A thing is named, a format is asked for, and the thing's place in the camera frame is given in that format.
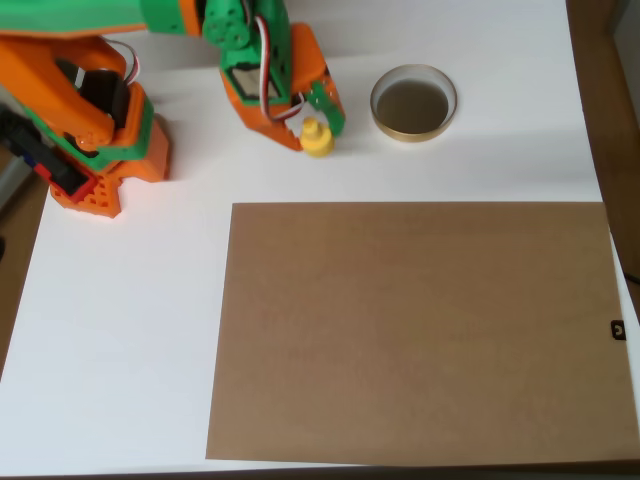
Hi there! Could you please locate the small yellow plastic piece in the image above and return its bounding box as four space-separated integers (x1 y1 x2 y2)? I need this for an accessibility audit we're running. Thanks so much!
299 116 336 159

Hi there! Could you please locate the orange robot base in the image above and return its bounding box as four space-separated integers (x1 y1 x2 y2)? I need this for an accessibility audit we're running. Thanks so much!
22 82 174 221

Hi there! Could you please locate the brown cardboard sheet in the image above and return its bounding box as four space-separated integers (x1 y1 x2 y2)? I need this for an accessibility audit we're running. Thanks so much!
205 201 640 466

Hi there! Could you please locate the white red servo cable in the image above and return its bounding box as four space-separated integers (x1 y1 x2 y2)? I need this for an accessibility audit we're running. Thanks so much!
115 41 145 87
251 13 309 124

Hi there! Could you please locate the black controller board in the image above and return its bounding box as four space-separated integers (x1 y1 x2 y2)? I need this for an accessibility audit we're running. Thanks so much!
0 106 97 202

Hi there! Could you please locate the round gold-rimmed dish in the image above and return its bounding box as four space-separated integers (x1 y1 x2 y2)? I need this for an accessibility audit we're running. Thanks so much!
369 63 459 144

